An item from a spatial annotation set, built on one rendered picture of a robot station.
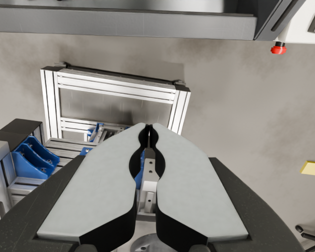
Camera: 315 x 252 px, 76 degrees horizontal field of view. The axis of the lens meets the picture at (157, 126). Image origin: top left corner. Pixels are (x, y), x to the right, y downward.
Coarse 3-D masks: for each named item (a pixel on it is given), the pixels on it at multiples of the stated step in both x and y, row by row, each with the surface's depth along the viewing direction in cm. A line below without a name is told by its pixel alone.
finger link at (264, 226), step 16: (224, 176) 8; (240, 192) 7; (240, 208) 7; (256, 208) 7; (256, 224) 6; (272, 224) 6; (224, 240) 6; (240, 240) 6; (256, 240) 6; (272, 240) 6; (288, 240) 6
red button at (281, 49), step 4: (276, 44) 52; (280, 44) 51; (284, 44) 52; (272, 48) 52; (276, 48) 52; (280, 48) 51; (284, 48) 51; (272, 52) 53; (276, 52) 52; (280, 52) 52; (284, 52) 52
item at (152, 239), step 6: (150, 234) 50; (156, 234) 50; (138, 240) 50; (144, 240) 49; (150, 240) 49; (156, 240) 48; (132, 246) 51; (138, 246) 49; (144, 246) 48; (150, 246) 48; (156, 246) 47; (162, 246) 47; (168, 246) 48
